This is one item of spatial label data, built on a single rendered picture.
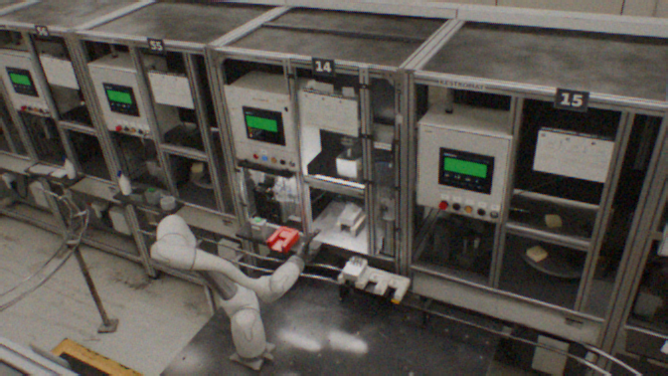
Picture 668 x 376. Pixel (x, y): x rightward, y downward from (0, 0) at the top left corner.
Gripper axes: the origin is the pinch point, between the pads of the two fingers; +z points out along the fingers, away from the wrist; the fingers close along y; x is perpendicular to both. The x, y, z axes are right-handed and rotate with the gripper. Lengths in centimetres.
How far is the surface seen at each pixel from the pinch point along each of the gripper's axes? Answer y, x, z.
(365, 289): -29.0, -26.2, 1.8
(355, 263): -19.5, -16.8, 9.9
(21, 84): 49, 242, 18
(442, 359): -44, -76, -14
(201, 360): -44, 37, -66
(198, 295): -112, 127, 21
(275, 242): -19.7, 34.4, 8.2
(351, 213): -9.6, -0.8, 38.9
